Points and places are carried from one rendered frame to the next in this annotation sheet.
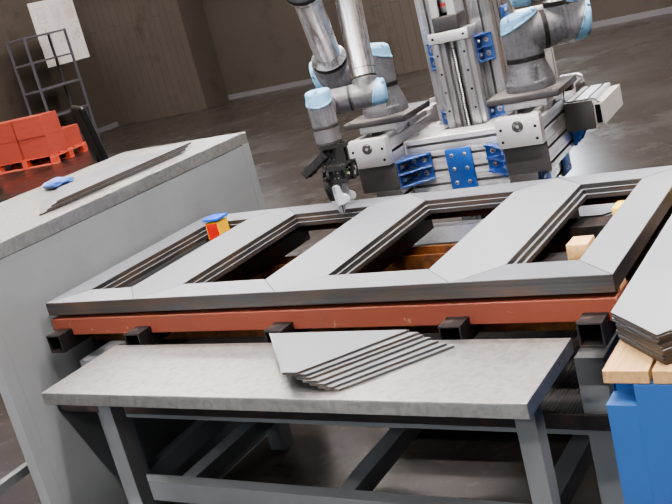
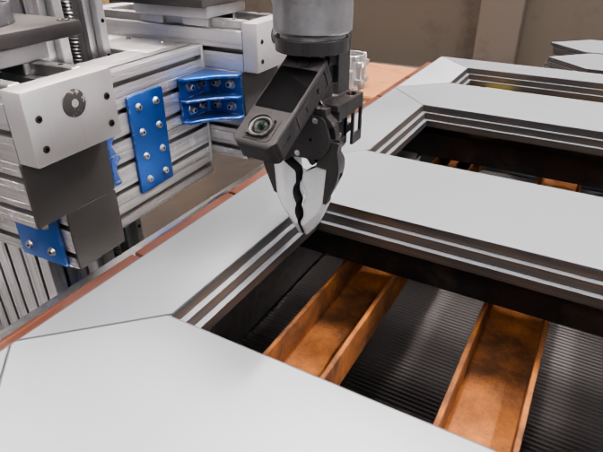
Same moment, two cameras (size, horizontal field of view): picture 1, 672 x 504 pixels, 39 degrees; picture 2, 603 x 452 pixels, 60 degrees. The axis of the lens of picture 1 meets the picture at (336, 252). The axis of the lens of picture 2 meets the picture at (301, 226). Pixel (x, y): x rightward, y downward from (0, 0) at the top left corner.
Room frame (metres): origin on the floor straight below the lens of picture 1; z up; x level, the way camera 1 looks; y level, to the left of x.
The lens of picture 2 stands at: (2.77, 0.46, 1.15)
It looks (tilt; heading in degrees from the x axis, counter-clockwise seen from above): 30 degrees down; 266
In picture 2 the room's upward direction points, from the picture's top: straight up
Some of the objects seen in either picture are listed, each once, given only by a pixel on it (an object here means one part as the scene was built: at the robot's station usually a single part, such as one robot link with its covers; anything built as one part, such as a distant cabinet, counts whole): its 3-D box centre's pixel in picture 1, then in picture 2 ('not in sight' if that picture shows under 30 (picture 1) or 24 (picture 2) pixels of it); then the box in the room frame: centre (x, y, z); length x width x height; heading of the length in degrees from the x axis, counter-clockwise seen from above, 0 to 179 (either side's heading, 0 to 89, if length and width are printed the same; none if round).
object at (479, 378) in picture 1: (279, 374); not in sight; (1.90, 0.18, 0.73); 1.20 x 0.26 x 0.03; 56
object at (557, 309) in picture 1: (292, 310); not in sight; (2.15, 0.13, 0.78); 1.56 x 0.09 x 0.06; 56
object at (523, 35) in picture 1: (523, 32); not in sight; (2.90, -0.71, 1.20); 0.13 x 0.12 x 0.14; 85
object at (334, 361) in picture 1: (335, 359); not in sight; (1.82, 0.06, 0.77); 0.45 x 0.20 x 0.04; 56
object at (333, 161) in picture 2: (330, 185); (320, 162); (2.71, -0.03, 0.94); 0.05 x 0.02 x 0.09; 146
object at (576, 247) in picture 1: (581, 248); not in sight; (2.04, -0.54, 0.79); 0.06 x 0.05 x 0.04; 146
